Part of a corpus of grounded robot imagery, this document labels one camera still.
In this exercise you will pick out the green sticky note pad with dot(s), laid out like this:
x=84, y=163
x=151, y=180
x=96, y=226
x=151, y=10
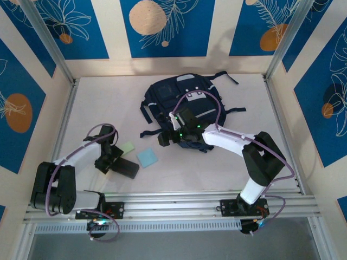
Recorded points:
x=129, y=147

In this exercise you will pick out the black pencil case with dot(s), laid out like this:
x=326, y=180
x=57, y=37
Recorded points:
x=127, y=169

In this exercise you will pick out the blue sticky note pad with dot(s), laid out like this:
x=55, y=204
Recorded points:
x=147, y=158

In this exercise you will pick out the navy blue backpack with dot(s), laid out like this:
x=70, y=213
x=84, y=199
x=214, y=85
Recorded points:
x=208, y=105

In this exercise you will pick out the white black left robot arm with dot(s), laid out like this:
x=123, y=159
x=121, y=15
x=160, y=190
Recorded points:
x=84, y=199

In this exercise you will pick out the black base controller box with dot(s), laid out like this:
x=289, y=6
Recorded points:
x=97, y=225
x=249, y=227

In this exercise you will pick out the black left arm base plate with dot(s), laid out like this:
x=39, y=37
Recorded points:
x=118, y=210

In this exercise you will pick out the aluminium side rail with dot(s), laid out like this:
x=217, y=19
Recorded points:
x=66, y=108
x=273, y=103

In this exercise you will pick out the aluminium cross rail frame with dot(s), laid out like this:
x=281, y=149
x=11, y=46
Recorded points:
x=173, y=205

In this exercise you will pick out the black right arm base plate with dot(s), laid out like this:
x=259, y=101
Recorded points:
x=227, y=207

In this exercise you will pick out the aluminium corner post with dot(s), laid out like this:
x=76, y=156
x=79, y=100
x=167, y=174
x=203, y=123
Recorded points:
x=287, y=35
x=46, y=38

